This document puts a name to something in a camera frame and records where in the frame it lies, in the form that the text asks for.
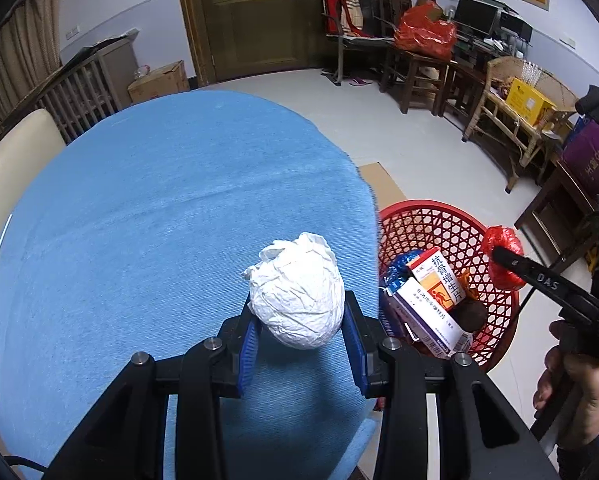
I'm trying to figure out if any cream chair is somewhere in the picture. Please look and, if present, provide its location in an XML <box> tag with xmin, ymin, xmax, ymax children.
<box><xmin>0</xmin><ymin>109</ymin><xmax>67</xmax><ymax>241</ymax></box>

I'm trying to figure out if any person's right forearm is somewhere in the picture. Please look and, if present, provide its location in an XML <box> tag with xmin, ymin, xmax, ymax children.
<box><xmin>557</xmin><ymin>410</ymin><xmax>599</xmax><ymax>480</ymax></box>

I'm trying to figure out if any red scarf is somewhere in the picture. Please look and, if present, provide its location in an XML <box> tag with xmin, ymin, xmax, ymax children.
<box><xmin>322</xmin><ymin>0</ymin><xmax>350</xmax><ymax>36</ymax></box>

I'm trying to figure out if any flat cardboard sheet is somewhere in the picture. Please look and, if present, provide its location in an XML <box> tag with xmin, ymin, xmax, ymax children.
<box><xmin>358</xmin><ymin>161</ymin><xmax>409</xmax><ymax>208</ymax></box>

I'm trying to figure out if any small black monitor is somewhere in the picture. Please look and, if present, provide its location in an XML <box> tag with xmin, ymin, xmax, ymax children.
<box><xmin>499</xmin><ymin>10</ymin><xmax>534</xmax><ymax>43</ymax></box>

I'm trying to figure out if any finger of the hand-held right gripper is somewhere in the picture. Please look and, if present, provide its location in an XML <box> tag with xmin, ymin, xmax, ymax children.
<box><xmin>490</xmin><ymin>245</ymin><xmax>599</xmax><ymax>331</ymax></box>

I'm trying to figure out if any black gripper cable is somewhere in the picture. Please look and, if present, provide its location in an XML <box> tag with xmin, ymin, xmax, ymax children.
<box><xmin>483</xmin><ymin>284</ymin><xmax>533</xmax><ymax>372</ymax></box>

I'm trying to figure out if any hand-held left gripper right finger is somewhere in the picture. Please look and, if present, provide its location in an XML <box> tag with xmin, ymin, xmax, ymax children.
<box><xmin>342</xmin><ymin>290</ymin><xmax>560</xmax><ymax>480</ymax></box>

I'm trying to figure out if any blue tablecloth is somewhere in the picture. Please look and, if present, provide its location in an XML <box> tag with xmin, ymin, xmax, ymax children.
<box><xmin>0</xmin><ymin>91</ymin><xmax>384</xmax><ymax>480</ymax></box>

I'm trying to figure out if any thin black cable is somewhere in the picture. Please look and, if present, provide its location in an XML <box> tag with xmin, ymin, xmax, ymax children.
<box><xmin>4</xmin><ymin>454</ymin><xmax>45</xmax><ymax>472</ymax></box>

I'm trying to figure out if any dark wooden side table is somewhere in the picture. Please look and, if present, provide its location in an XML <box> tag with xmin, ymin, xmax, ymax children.
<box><xmin>437</xmin><ymin>60</ymin><xmax>485</xmax><ymax>118</ymax></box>

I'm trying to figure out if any red plastic bag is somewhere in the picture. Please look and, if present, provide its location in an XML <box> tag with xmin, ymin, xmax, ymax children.
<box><xmin>394</xmin><ymin>1</ymin><xmax>457</xmax><ymax>61</ymax></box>

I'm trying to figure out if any yellow cardboard box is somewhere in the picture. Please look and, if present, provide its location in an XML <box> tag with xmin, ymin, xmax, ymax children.
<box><xmin>507</xmin><ymin>77</ymin><xmax>557</xmax><ymax>126</ymax></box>

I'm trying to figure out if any black computer monitor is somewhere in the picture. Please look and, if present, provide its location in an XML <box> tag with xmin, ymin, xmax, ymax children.
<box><xmin>452</xmin><ymin>0</ymin><xmax>503</xmax><ymax>38</ymax></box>

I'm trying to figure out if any white paper ball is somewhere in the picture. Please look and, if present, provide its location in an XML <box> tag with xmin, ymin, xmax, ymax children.
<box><xmin>242</xmin><ymin>231</ymin><xmax>345</xmax><ymax>351</ymax></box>

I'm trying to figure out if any glass computer desk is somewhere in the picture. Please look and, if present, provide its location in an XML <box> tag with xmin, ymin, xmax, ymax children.
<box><xmin>452</xmin><ymin>35</ymin><xmax>533</xmax><ymax>76</ymax></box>

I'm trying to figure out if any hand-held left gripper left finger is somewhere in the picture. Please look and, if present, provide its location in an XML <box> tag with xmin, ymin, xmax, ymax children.
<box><xmin>44</xmin><ymin>302</ymin><xmax>262</xmax><ymax>480</ymax></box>

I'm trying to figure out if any wooden slatted cabinet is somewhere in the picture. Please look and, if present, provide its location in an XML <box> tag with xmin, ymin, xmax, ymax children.
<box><xmin>2</xmin><ymin>35</ymin><xmax>141</xmax><ymax>143</ymax></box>

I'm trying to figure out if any metal frame chair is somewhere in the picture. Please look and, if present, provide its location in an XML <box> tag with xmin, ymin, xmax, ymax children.
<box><xmin>322</xmin><ymin>0</ymin><xmax>395</xmax><ymax>86</ymax></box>

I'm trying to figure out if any wicker armchair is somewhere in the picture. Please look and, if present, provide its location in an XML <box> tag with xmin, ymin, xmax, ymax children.
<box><xmin>462</xmin><ymin>56</ymin><xmax>580</xmax><ymax>193</ymax></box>

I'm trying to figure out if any dark brown ball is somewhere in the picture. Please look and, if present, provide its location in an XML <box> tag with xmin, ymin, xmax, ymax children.
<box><xmin>452</xmin><ymin>299</ymin><xmax>486</xmax><ymax>333</ymax></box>

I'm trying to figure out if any red plastic mesh basket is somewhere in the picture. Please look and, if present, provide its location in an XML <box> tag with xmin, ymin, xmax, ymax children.
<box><xmin>378</xmin><ymin>201</ymin><xmax>521</xmax><ymax>373</ymax></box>

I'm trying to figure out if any beige curtain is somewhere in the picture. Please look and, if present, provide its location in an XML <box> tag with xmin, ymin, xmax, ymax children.
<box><xmin>0</xmin><ymin>0</ymin><xmax>62</xmax><ymax>136</ymax></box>

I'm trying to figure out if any blue foil wrapper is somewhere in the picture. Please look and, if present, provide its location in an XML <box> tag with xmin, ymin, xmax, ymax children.
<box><xmin>384</xmin><ymin>250</ymin><xmax>425</xmax><ymax>296</ymax></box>

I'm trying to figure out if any orange white medicine box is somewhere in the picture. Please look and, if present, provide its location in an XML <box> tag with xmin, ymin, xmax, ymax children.
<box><xmin>410</xmin><ymin>247</ymin><xmax>466</xmax><ymax>311</ymax></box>

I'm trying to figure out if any brown cardboard box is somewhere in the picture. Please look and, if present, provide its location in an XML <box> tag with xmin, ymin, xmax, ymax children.
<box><xmin>128</xmin><ymin>60</ymin><xmax>190</xmax><ymax>106</ymax></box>

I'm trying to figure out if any purple shopping bag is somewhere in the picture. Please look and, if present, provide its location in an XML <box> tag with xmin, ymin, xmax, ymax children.
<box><xmin>562</xmin><ymin>120</ymin><xmax>599</xmax><ymax>181</ymax></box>

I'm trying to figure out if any wooden double door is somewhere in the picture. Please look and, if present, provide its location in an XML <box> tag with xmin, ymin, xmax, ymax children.
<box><xmin>174</xmin><ymin>0</ymin><xmax>413</xmax><ymax>83</ymax></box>

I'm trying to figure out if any purple white medicine box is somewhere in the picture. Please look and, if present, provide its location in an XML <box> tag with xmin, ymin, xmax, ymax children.
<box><xmin>387</xmin><ymin>277</ymin><xmax>473</xmax><ymax>358</ymax></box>

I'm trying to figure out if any red plastic wrapper wad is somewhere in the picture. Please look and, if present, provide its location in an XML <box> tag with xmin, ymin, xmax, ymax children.
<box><xmin>482</xmin><ymin>226</ymin><xmax>525</xmax><ymax>291</ymax></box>

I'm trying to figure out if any dark wooden chair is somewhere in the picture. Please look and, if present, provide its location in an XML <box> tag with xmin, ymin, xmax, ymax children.
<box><xmin>372</xmin><ymin>0</ymin><xmax>455</xmax><ymax>113</ymax></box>

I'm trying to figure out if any beige striped towel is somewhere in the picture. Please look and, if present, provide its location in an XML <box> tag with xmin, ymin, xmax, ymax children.
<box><xmin>340</xmin><ymin>0</ymin><xmax>364</xmax><ymax>31</ymax></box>

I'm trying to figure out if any person's right hand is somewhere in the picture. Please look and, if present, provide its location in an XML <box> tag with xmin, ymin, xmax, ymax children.
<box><xmin>533</xmin><ymin>320</ymin><xmax>599</xmax><ymax>448</ymax></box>

